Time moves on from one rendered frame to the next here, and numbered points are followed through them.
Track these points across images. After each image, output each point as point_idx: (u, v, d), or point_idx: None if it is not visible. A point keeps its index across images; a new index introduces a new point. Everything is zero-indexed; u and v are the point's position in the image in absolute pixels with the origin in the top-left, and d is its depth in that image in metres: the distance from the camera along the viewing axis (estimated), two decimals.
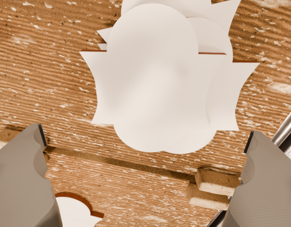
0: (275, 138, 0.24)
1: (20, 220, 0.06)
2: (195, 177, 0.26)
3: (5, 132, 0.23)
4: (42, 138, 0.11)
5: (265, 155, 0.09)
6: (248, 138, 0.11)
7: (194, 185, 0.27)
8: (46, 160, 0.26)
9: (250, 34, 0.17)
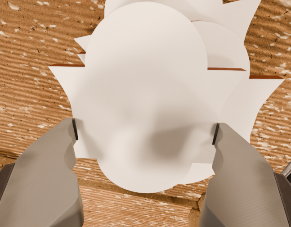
0: None
1: (47, 209, 0.06)
2: (199, 205, 0.22)
3: None
4: (75, 133, 0.12)
5: (231, 145, 0.09)
6: (215, 131, 0.11)
7: (197, 212, 0.23)
8: None
9: (270, 41, 0.13)
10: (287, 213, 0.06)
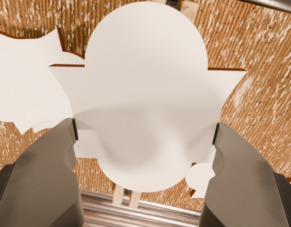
0: None
1: (47, 209, 0.06)
2: None
3: None
4: (75, 133, 0.12)
5: (231, 145, 0.09)
6: (215, 131, 0.11)
7: None
8: None
9: None
10: (287, 213, 0.06)
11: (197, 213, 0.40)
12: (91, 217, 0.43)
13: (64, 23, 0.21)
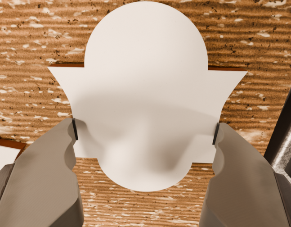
0: None
1: (46, 209, 0.06)
2: None
3: None
4: (74, 133, 0.12)
5: (231, 145, 0.09)
6: (215, 131, 0.11)
7: None
8: None
9: None
10: (287, 213, 0.06)
11: None
12: None
13: None
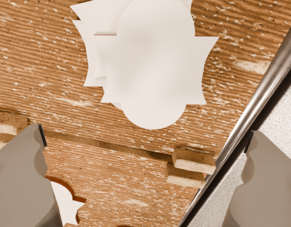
0: (245, 118, 0.26)
1: (20, 220, 0.06)
2: (172, 156, 0.27)
3: None
4: (42, 138, 0.11)
5: (265, 155, 0.09)
6: (248, 138, 0.11)
7: (171, 165, 0.28)
8: None
9: (213, 13, 0.19)
10: None
11: None
12: None
13: (203, 92, 0.23)
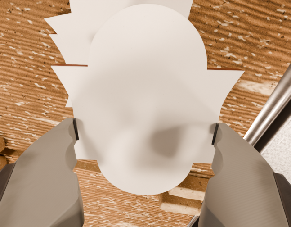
0: (247, 139, 0.24)
1: (47, 209, 0.06)
2: None
3: None
4: (75, 133, 0.12)
5: (230, 145, 0.09)
6: (214, 130, 0.11)
7: None
8: (4, 163, 0.23)
9: (213, 28, 0.16)
10: (286, 212, 0.06)
11: None
12: None
13: None
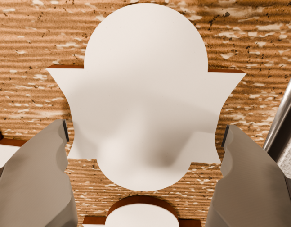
0: None
1: (39, 212, 0.06)
2: None
3: None
4: (65, 134, 0.12)
5: (241, 147, 0.09)
6: (225, 133, 0.11)
7: None
8: None
9: None
10: None
11: None
12: None
13: None
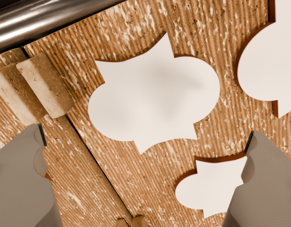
0: None
1: (20, 220, 0.06)
2: (46, 114, 0.20)
3: None
4: (42, 138, 0.11)
5: (265, 155, 0.09)
6: (248, 138, 0.11)
7: None
8: (136, 219, 0.29)
9: None
10: None
11: None
12: None
13: None
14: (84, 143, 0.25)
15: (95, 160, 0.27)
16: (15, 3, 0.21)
